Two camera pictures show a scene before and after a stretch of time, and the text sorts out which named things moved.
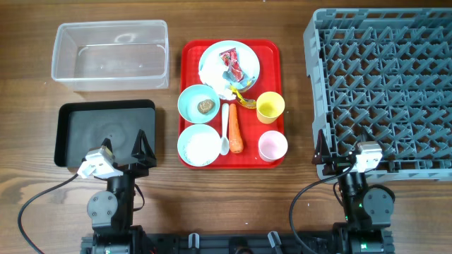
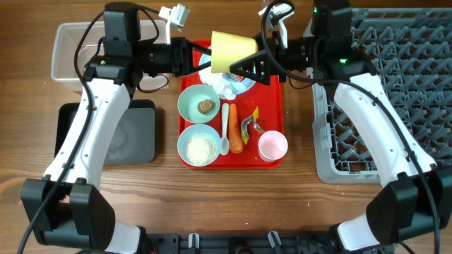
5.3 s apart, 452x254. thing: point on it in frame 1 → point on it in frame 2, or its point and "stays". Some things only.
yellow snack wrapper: (246, 102) → (244, 130)
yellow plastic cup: (269, 106) → (228, 49)
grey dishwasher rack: (388, 70) stays
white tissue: (212, 70) stays
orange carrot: (235, 134) stays
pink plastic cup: (272, 145) stays
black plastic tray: (81, 127) stays
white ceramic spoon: (224, 144) stays
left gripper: (127, 166) → (180, 56)
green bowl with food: (198, 104) stays
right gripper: (323, 156) → (260, 58)
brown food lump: (205, 106) stays
